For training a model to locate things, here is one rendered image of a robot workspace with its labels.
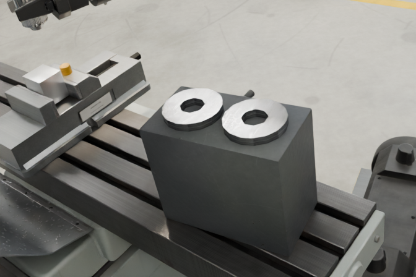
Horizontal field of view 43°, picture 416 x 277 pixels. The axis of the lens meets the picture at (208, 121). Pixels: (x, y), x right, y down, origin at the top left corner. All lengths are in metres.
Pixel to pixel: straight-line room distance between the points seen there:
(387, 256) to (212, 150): 0.63
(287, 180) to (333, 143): 1.76
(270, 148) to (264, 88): 2.18
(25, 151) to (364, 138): 1.73
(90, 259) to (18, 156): 0.24
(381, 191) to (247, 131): 0.74
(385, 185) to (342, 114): 1.25
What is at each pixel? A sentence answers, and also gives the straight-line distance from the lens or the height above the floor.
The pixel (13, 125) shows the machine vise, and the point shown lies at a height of 1.01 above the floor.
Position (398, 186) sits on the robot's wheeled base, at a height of 0.59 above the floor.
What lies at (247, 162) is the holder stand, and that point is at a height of 1.12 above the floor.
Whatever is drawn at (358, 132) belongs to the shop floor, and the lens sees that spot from 2.52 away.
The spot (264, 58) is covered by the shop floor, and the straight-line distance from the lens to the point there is 3.13.
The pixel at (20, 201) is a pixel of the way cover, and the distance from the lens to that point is 1.15.
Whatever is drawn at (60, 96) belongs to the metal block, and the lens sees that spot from 1.12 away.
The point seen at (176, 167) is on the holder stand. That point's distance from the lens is 0.78.
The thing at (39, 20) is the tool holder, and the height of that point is 1.21.
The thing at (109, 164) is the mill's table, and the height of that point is 0.94.
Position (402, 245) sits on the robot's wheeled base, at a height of 0.59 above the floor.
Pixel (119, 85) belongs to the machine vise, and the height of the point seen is 0.99.
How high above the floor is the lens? 1.57
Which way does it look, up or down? 36 degrees down
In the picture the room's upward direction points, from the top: 12 degrees counter-clockwise
